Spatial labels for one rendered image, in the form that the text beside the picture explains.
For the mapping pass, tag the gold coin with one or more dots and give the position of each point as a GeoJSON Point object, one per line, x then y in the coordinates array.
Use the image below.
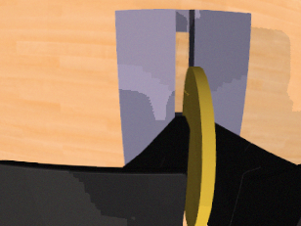
{"type": "Point", "coordinates": [197, 108]}

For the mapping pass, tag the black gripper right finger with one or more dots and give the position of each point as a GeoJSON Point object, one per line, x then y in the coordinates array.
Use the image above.
{"type": "Point", "coordinates": [252, 186]}

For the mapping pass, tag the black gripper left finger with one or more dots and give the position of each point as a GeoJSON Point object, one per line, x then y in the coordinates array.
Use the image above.
{"type": "Point", "coordinates": [150, 190]}

